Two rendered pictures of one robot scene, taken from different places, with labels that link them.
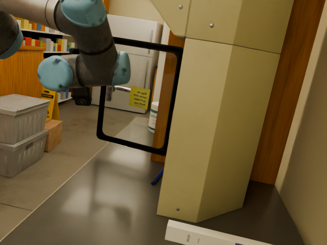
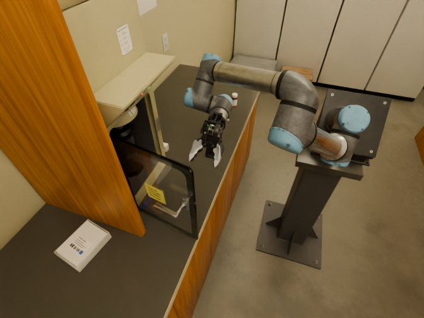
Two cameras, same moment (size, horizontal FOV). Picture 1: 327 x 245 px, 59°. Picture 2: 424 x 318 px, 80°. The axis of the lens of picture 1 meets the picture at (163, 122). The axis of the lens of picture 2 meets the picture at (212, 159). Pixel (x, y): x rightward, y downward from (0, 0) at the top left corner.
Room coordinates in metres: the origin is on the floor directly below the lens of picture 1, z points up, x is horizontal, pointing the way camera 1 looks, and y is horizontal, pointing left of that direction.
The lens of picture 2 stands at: (1.51, 0.41, 1.88)
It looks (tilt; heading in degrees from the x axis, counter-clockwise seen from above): 46 degrees down; 193
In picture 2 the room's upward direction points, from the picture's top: straight up
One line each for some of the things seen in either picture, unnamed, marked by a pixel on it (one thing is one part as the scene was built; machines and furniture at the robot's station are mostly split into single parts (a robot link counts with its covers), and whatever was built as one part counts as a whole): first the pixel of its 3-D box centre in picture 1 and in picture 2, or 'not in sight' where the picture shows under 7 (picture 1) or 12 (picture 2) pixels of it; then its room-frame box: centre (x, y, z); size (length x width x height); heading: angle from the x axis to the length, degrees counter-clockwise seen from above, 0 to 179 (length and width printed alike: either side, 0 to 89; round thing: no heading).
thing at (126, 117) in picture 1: (137, 96); (157, 193); (1.05, 0.11, 1.19); 0.30 x 0.01 x 0.40; 74
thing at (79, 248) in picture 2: not in sight; (84, 244); (1.20, -0.17, 0.96); 0.16 x 0.12 x 0.04; 164
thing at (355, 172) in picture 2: not in sight; (328, 150); (0.39, 0.80, 0.92); 0.32 x 0.32 x 0.04; 85
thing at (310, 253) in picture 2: not in sight; (305, 199); (0.39, 0.80, 0.45); 0.48 x 0.48 x 0.90; 85
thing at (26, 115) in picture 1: (14, 117); not in sight; (2.69, 1.44, 0.49); 0.60 x 0.42 x 0.33; 174
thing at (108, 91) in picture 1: (109, 93); not in sight; (1.07, 0.22, 1.18); 0.02 x 0.02 x 0.06; 74
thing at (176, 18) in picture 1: (172, 19); (139, 89); (0.87, 0.02, 1.46); 0.32 x 0.12 x 0.10; 174
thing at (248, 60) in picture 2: not in sight; (251, 74); (-1.84, 0.19, 0.17); 0.60 x 0.42 x 0.33; 82
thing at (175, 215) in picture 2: not in sight; (169, 207); (1.10, 0.17, 1.20); 0.10 x 0.05 x 0.03; 74
